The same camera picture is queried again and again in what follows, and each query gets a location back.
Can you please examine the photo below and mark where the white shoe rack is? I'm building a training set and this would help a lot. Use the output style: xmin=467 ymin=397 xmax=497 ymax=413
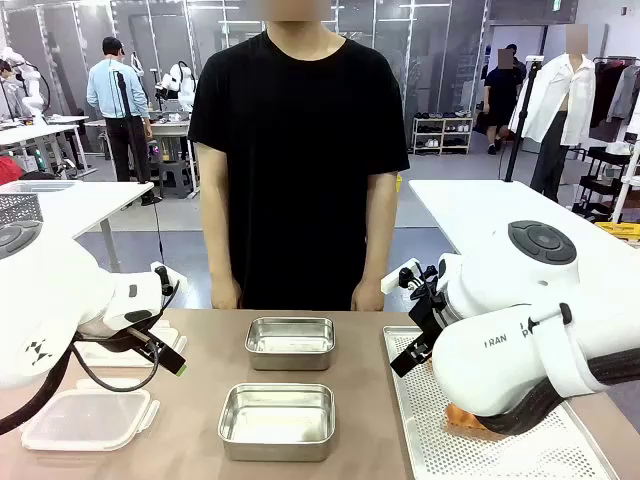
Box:
xmin=411 ymin=115 xmax=474 ymax=157

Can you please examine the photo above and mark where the white background desk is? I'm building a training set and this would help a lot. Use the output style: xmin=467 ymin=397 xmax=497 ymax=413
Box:
xmin=0 ymin=115 xmax=99 ymax=182

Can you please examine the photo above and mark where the yellow flat crate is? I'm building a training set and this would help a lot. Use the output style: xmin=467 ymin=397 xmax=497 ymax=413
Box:
xmin=593 ymin=221 xmax=640 ymax=247

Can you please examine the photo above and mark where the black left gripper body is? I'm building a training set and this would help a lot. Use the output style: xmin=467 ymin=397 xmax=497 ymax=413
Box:
xmin=74 ymin=313 xmax=169 ymax=354

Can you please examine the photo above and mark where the red object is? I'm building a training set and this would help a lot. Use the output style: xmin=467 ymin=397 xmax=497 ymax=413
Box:
xmin=0 ymin=155 xmax=26 ymax=187

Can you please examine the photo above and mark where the large steel container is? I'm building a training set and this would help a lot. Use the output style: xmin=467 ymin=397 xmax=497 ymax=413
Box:
xmin=217 ymin=382 xmax=337 ymax=463

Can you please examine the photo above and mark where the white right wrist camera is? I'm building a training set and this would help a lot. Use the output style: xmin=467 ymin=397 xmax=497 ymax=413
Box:
xmin=380 ymin=258 xmax=446 ymax=305

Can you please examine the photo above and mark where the man in light blue shirt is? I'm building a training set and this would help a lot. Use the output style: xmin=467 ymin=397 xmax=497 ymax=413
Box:
xmin=85 ymin=36 xmax=154 ymax=184

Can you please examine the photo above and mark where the golden croissant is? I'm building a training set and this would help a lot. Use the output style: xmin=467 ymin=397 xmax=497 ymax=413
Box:
xmin=443 ymin=402 xmax=507 ymax=442

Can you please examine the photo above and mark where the person in black t-shirt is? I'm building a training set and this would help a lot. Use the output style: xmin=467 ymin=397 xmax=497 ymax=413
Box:
xmin=187 ymin=0 xmax=411 ymax=312

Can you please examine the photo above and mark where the clear plastic box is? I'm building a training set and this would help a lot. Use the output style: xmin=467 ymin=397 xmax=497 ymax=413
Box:
xmin=0 ymin=179 xmax=77 ymax=195

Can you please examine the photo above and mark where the thin black left gripper cable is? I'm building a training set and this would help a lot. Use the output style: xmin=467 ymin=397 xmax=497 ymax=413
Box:
xmin=71 ymin=329 xmax=162 ymax=394

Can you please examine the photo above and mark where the person in black clothes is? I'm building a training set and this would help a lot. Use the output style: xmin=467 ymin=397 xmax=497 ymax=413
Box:
xmin=481 ymin=43 xmax=527 ymax=157

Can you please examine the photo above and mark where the person's right hand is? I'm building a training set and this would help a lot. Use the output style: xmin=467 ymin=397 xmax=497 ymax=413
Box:
xmin=210 ymin=276 xmax=244 ymax=311

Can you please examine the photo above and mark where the person's left hand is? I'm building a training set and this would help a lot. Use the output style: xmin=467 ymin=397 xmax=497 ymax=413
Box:
xmin=350 ymin=280 xmax=386 ymax=313

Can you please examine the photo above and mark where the clothes rack with dark garments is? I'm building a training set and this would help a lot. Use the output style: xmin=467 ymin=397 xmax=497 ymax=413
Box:
xmin=588 ymin=54 xmax=640 ymax=145

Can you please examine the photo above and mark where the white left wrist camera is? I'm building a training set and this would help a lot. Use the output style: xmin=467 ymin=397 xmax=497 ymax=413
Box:
xmin=149 ymin=260 xmax=189 ymax=296

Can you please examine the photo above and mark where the grey mesh basket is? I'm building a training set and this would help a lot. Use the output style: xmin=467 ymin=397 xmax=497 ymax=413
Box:
xmin=0 ymin=192 xmax=44 ymax=227

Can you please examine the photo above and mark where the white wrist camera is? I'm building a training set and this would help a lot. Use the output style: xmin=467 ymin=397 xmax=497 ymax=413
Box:
xmin=380 ymin=258 xmax=446 ymax=305
xmin=149 ymin=260 xmax=189 ymax=296

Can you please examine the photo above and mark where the person's left forearm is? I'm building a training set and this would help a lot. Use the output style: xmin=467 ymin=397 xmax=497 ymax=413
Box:
xmin=361 ymin=169 xmax=400 ymax=286

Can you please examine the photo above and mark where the small clear plastic lid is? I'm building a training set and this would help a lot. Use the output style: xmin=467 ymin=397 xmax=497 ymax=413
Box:
xmin=73 ymin=319 xmax=189 ymax=369

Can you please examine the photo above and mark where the black right arm cable sleeve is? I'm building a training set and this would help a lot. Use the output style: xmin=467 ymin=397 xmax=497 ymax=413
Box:
xmin=478 ymin=344 xmax=640 ymax=437

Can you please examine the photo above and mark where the grey step stool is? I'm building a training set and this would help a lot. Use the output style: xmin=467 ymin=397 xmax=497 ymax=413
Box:
xmin=157 ymin=159 xmax=197 ymax=201

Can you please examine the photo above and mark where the black utility cart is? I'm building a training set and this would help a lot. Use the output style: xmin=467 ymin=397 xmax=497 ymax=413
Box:
xmin=571 ymin=144 xmax=635 ymax=224

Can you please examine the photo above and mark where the small steel container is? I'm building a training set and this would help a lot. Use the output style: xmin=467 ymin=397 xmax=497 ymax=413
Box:
xmin=244 ymin=316 xmax=336 ymax=372

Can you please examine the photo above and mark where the white table with basket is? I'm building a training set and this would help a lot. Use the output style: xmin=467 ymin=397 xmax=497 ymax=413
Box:
xmin=0 ymin=179 xmax=156 ymax=274

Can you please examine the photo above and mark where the black arm cable sleeve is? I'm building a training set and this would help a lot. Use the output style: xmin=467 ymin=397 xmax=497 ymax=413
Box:
xmin=478 ymin=344 xmax=640 ymax=437
xmin=0 ymin=342 xmax=76 ymax=437

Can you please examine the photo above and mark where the person's right forearm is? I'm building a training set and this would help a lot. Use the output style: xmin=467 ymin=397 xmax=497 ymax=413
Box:
xmin=195 ymin=142 xmax=233 ymax=284

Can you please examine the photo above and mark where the large clear plastic lid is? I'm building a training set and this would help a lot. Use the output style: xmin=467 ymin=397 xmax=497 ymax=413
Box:
xmin=20 ymin=378 xmax=162 ymax=452

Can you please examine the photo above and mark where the mannequin with white shirt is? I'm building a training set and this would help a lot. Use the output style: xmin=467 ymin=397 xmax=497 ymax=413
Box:
xmin=508 ymin=23 xmax=598 ymax=204

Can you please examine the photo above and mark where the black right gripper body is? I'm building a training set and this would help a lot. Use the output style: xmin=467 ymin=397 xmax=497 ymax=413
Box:
xmin=407 ymin=292 xmax=452 ymax=352

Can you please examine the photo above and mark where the black left arm cable sleeve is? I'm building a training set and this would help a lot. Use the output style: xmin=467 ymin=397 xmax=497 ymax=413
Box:
xmin=0 ymin=342 xmax=76 ymax=437

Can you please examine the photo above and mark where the perforated metal baking tray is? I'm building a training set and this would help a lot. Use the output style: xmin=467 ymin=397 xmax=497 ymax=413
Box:
xmin=381 ymin=324 xmax=622 ymax=480

